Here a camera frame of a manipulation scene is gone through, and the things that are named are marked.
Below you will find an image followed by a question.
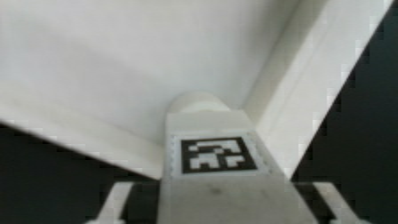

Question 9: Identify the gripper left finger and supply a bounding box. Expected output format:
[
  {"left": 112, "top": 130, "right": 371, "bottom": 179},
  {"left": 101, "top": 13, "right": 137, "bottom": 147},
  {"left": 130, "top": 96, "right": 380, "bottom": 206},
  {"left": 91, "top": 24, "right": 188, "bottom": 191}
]
[{"left": 85, "top": 181, "right": 158, "bottom": 224}]

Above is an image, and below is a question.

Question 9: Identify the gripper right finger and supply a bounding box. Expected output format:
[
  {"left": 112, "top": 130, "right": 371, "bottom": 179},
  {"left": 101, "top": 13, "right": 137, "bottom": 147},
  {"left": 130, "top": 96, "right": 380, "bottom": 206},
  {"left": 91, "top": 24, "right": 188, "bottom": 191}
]
[{"left": 293, "top": 182, "right": 373, "bottom": 224}]

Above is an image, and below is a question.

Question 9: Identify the white square table top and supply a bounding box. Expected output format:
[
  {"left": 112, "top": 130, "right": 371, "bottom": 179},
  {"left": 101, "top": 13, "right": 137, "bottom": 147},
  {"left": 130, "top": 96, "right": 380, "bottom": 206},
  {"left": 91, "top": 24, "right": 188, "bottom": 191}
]
[{"left": 0, "top": 0, "right": 394, "bottom": 177}]

